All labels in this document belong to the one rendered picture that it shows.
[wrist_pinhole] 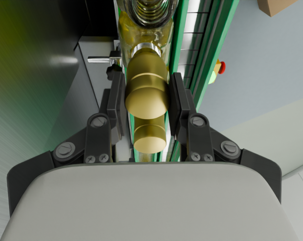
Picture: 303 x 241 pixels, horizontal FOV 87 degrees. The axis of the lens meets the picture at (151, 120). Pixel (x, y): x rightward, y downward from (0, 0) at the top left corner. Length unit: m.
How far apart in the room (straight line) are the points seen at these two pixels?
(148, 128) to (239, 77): 0.82
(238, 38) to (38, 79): 0.74
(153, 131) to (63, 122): 0.21
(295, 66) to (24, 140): 1.06
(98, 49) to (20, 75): 0.25
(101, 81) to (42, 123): 0.28
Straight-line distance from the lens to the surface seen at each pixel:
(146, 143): 0.16
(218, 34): 0.34
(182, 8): 0.30
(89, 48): 0.43
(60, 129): 0.32
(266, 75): 1.02
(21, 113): 0.19
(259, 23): 0.83
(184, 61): 0.44
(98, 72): 0.46
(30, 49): 0.22
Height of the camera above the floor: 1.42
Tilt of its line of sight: 40 degrees down
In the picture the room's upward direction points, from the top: 177 degrees clockwise
